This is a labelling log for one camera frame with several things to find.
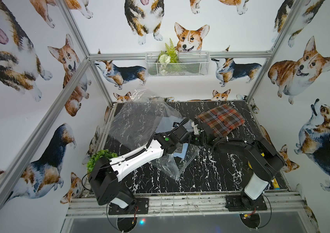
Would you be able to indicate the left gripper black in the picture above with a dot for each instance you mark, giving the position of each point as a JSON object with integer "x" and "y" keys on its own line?
{"x": 184, "y": 135}

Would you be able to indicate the yellow dustpan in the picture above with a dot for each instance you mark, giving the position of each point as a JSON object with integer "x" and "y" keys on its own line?
{"x": 274, "y": 182}

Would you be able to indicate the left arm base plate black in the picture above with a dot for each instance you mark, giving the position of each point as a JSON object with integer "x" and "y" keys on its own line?
{"x": 120, "y": 207}

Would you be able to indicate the red plaid shirt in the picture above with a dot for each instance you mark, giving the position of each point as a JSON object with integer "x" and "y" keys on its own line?
{"x": 220, "y": 121}

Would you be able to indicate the green potted plant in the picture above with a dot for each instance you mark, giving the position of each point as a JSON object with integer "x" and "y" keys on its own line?
{"x": 101, "y": 153}

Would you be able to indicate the white wire wall basket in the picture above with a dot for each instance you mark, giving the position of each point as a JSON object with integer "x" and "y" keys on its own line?
{"x": 190, "y": 64}

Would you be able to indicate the artificial fern with white flower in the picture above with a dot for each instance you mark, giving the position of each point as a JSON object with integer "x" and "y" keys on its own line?
{"x": 168, "y": 60}

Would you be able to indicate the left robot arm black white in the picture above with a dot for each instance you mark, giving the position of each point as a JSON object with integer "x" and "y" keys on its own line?
{"x": 106, "y": 177}

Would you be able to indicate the aluminium frame rail front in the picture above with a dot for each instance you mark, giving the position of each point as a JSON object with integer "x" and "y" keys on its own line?
{"x": 187, "y": 205}

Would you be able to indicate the clear plastic vacuum bag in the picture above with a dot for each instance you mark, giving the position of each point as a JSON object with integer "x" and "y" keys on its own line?
{"x": 143, "y": 115}

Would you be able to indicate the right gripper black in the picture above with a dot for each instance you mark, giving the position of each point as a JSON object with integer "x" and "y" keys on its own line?
{"x": 191, "y": 140}

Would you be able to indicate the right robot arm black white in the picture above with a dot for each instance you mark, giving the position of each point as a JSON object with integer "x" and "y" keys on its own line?
{"x": 263, "y": 158}

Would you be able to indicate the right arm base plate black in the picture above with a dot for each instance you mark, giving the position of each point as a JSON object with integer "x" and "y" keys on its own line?
{"x": 238, "y": 203}

